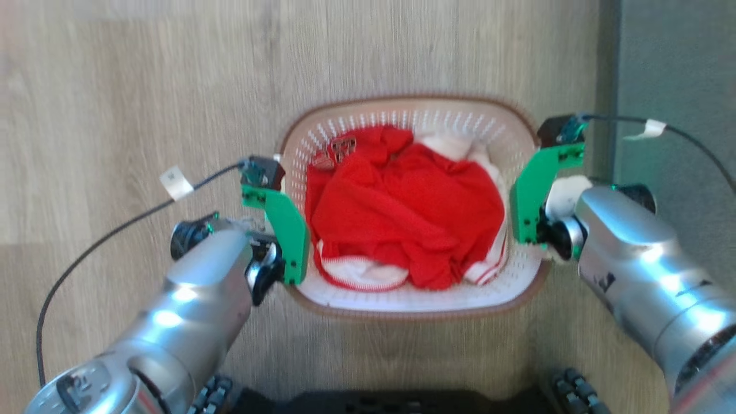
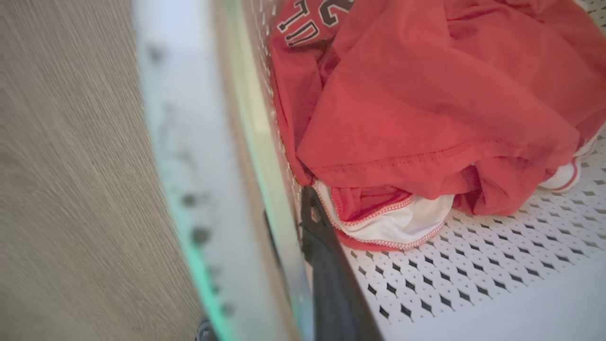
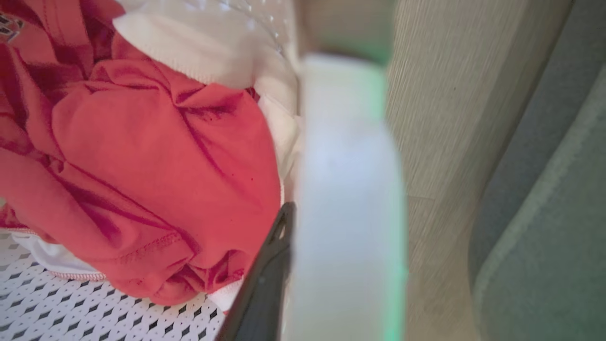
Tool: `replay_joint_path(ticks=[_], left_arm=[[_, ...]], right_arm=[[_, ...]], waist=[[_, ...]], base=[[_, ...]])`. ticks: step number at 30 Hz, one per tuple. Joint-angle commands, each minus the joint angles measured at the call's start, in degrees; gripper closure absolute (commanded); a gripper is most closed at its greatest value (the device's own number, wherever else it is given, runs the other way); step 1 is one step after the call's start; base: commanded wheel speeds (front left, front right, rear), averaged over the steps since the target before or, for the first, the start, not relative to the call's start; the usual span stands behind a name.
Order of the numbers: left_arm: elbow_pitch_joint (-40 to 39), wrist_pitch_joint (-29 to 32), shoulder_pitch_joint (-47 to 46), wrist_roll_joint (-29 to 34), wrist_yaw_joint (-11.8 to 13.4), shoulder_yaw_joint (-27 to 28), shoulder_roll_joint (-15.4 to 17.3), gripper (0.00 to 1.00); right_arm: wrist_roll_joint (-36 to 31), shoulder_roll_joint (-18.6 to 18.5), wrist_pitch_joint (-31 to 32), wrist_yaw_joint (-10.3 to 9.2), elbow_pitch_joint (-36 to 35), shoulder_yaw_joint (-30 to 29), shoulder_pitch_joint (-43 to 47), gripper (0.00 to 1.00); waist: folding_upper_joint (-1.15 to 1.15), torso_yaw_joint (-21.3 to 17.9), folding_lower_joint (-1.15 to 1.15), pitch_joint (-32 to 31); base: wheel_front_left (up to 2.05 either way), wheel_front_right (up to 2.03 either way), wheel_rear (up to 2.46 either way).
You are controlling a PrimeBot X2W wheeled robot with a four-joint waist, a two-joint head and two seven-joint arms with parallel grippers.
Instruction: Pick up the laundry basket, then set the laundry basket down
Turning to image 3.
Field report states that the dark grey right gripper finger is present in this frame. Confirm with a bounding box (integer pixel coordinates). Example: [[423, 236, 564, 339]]
[[215, 202, 297, 341]]

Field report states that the white perforated plastic laundry basket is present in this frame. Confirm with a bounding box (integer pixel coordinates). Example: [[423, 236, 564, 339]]
[[0, 0, 409, 341]]

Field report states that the red shirt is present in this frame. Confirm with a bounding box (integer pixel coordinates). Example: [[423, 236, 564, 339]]
[[0, 0, 284, 306]]

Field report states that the white garment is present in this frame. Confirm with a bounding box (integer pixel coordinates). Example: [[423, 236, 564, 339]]
[[9, 0, 303, 314]]

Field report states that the grey-green upholstered sofa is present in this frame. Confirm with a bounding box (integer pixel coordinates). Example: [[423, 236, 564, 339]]
[[468, 0, 606, 341]]

